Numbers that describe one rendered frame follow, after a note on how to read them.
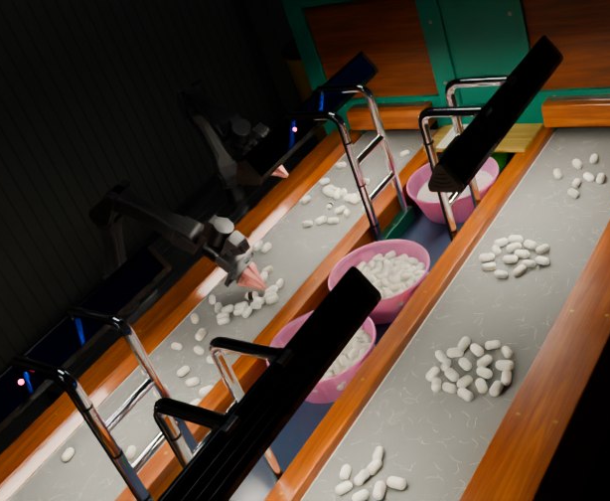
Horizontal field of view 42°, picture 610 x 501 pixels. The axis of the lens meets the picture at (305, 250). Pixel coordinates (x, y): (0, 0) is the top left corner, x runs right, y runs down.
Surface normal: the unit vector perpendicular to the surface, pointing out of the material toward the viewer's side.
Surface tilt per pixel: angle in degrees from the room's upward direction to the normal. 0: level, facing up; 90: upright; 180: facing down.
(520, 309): 0
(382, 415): 0
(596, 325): 0
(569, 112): 90
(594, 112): 90
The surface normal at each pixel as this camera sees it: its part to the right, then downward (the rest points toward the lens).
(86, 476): -0.32, -0.80
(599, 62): -0.53, 0.59
